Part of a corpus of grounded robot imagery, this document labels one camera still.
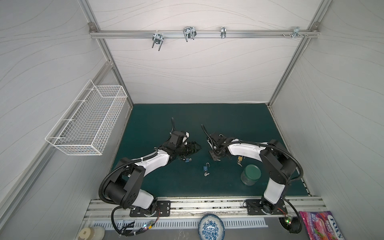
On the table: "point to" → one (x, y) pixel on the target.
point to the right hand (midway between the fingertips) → (217, 149)
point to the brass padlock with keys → (240, 158)
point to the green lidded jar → (250, 174)
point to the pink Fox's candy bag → (321, 225)
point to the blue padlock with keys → (205, 169)
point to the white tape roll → (92, 233)
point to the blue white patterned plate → (211, 227)
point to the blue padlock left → (188, 160)
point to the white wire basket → (86, 125)
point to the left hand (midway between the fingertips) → (201, 147)
